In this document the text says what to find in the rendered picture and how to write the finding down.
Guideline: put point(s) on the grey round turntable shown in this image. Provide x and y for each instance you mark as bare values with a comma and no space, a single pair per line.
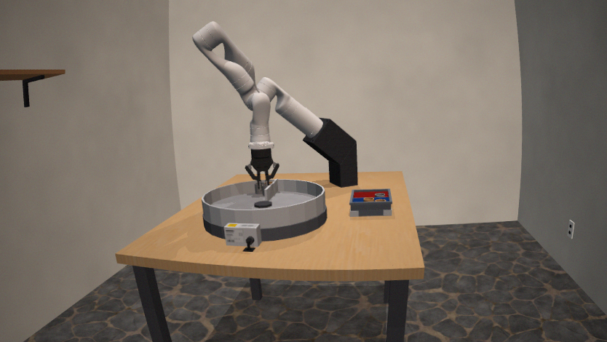
296,207

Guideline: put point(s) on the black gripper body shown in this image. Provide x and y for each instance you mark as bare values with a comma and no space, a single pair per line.
261,156

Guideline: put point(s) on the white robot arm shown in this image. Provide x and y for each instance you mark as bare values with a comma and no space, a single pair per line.
239,70

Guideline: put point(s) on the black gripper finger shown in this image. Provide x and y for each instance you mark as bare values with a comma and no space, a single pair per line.
268,177
258,177

